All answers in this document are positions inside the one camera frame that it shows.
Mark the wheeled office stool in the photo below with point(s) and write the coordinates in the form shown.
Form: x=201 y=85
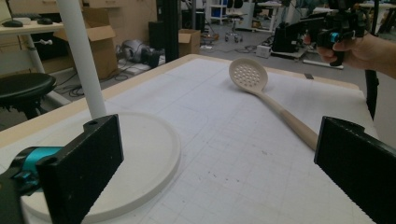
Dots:
x=234 y=29

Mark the black metal post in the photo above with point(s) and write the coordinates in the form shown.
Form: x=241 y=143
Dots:
x=169 y=31

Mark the small white box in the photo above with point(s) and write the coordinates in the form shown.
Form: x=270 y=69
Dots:
x=263 y=51

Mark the grey vacuum device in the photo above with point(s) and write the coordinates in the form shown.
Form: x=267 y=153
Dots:
x=140 y=51

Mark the small open cardboard box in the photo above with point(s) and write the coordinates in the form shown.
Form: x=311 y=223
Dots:
x=189 y=42

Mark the black round stool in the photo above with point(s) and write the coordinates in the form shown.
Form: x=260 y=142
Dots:
x=25 y=87

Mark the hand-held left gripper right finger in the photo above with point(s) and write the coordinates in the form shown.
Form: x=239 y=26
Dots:
x=358 y=168

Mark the black floor device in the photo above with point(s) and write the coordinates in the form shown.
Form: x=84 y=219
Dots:
x=288 y=39

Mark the black computer mouse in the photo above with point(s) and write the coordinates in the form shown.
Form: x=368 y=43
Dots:
x=12 y=23
x=45 y=21

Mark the large open cardboard box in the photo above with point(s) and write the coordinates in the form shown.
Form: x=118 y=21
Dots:
x=99 y=46

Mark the white stand with round base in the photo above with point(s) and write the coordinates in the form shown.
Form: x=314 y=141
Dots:
x=146 y=155

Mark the white desk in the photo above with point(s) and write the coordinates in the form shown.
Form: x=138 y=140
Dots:
x=25 y=29

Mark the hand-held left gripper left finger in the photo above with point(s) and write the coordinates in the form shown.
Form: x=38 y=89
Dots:
x=81 y=168

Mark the beige slotted spoon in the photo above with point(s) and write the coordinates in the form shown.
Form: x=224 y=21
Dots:
x=249 y=76

